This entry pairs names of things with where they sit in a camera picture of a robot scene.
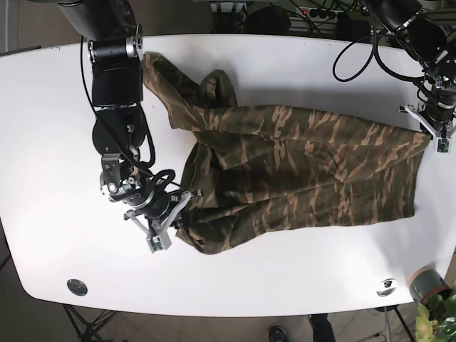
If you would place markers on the left silver table grommet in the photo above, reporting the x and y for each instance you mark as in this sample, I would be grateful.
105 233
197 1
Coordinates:
77 287

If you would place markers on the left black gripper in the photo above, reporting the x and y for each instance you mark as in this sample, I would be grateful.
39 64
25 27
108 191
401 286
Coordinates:
436 113

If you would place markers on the silver table grommet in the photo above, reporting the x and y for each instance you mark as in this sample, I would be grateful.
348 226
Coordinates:
386 287
77 287

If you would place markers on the green potted plant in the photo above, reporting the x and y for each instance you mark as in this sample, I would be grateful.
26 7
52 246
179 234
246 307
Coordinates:
436 319

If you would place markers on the camouflage pattern T-shirt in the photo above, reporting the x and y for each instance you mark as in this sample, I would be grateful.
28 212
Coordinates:
269 168

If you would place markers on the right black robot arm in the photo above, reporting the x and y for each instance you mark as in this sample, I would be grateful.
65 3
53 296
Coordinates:
113 39

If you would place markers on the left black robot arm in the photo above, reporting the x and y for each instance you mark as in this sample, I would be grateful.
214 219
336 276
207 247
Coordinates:
407 24

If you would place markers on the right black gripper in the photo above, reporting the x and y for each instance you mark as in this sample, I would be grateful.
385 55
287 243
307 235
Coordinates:
160 211

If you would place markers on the right silver table grommet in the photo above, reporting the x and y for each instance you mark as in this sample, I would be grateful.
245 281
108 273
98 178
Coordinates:
386 287

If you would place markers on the grey plant pot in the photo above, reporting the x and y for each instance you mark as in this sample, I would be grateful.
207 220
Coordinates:
426 282

